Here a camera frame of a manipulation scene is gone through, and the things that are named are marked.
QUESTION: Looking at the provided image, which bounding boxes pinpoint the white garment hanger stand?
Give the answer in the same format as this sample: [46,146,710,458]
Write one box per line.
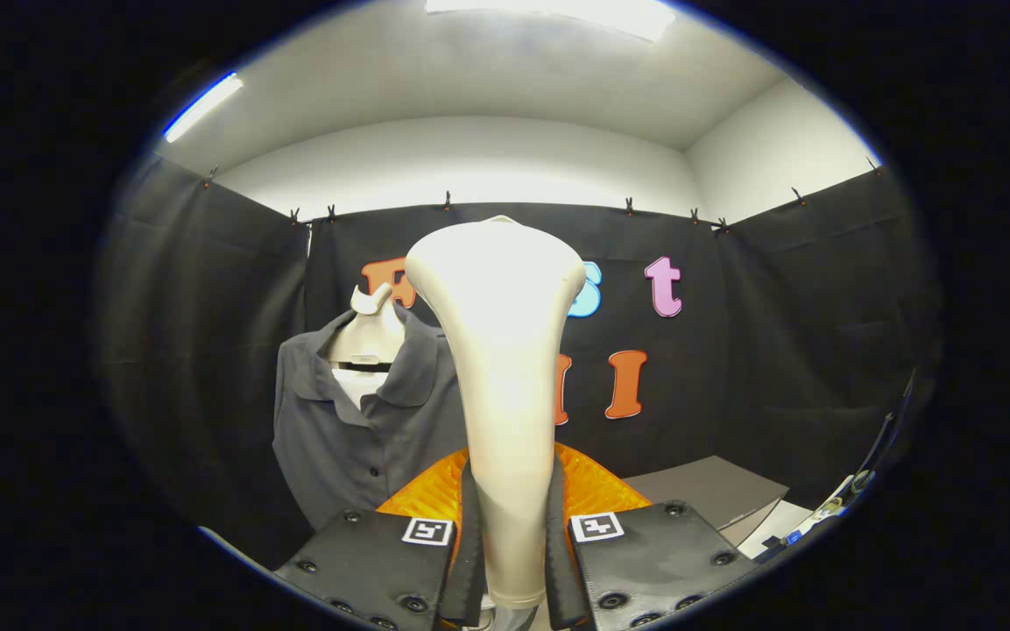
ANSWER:
[322,282,409,413]

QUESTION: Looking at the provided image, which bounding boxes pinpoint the grey cabinet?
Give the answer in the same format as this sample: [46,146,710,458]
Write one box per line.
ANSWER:
[623,454,790,549]

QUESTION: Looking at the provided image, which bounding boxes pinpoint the black backdrop cloth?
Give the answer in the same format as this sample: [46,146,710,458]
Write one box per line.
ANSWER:
[93,153,943,571]

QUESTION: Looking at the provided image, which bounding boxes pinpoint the dark grey collared shirt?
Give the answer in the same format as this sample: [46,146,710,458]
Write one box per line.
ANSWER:
[272,302,470,531]

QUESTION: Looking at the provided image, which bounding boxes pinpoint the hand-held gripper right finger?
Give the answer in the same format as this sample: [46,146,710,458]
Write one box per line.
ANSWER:
[544,443,761,630]

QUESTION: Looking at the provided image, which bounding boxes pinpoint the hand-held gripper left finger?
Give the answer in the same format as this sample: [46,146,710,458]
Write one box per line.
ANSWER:
[272,447,486,630]

